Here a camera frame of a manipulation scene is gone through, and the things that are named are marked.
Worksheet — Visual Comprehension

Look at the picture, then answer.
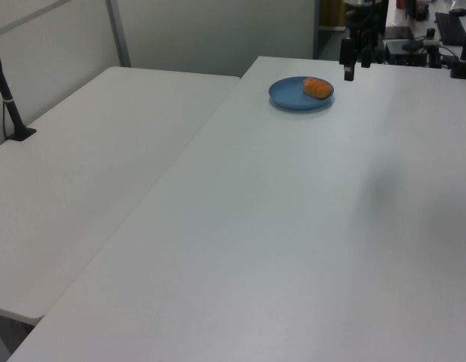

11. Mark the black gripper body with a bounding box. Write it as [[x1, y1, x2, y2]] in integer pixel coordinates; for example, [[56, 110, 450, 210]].
[[344, 2, 388, 52]]

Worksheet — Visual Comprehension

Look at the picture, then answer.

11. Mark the black electronics box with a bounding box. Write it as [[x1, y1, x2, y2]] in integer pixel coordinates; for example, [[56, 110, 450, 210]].
[[385, 37, 430, 67]]

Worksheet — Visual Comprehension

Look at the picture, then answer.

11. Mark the round blue plate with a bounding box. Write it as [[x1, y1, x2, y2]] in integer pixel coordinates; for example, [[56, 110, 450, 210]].
[[268, 76, 336, 112]]

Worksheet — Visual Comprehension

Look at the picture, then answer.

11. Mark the black keyboard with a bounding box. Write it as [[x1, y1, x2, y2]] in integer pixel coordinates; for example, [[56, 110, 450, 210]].
[[434, 11, 466, 44]]

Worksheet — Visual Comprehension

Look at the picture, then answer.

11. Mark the black camera stand pole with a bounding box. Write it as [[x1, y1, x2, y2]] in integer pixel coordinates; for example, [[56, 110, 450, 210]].
[[449, 6, 466, 81]]

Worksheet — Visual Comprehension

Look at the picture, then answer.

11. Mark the black camera stand with cable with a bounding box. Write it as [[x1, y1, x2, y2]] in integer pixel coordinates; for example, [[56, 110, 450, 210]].
[[0, 37, 38, 143]]

